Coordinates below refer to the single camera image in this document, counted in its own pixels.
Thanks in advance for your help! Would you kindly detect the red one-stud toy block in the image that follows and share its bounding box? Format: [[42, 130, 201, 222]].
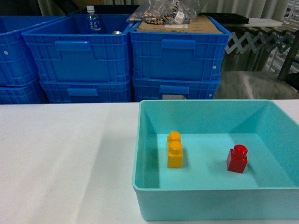
[[227, 144, 248, 174]]

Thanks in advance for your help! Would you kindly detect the yellow two-stud toy block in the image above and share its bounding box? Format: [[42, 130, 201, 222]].
[[167, 131, 184, 168]]

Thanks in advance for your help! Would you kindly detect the blue crate bottom middle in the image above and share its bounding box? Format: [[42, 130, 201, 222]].
[[40, 81, 132, 103]]

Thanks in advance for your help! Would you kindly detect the blue crate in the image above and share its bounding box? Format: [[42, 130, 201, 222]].
[[129, 16, 231, 82], [40, 81, 132, 103], [0, 16, 63, 87], [22, 14, 131, 83], [0, 80, 49, 105], [132, 78, 220, 102]]

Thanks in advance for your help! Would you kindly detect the blue crate bottom right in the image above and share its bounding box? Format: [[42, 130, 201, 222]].
[[132, 78, 220, 102]]

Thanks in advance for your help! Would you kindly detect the blue crate top right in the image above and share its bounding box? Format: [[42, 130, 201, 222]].
[[129, 16, 231, 82]]

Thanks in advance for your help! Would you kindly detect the silver metal can top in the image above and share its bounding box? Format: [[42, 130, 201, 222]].
[[112, 30, 122, 35]]

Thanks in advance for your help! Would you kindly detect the light blue plastic bin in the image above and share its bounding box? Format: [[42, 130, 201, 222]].
[[133, 100, 299, 220]]

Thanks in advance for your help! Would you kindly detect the clear bag of parts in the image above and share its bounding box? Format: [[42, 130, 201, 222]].
[[127, 0, 207, 25]]

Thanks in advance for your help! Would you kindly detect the clear water bottle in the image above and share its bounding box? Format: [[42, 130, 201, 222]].
[[86, 5, 101, 34]]

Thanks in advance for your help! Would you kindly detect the brown cardboard sheet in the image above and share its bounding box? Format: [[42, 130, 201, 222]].
[[136, 15, 224, 34]]

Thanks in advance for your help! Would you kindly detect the blue crate top middle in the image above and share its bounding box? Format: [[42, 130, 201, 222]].
[[22, 14, 131, 83]]

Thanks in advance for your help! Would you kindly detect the blue crate bottom left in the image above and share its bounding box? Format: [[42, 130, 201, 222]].
[[0, 80, 49, 105]]

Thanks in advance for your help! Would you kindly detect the black tray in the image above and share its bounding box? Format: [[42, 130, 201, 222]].
[[200, 13, 249, 24]]

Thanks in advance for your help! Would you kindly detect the blue crate top left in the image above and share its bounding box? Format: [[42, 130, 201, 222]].
[[0, 16, 63, 87]]

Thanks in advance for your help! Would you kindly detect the white foam board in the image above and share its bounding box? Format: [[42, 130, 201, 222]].
[[219, 18, 284, 27]]

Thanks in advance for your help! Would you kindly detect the expandable roller conveyor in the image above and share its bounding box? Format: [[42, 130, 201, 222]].
[[225, 27, 296, 54]]

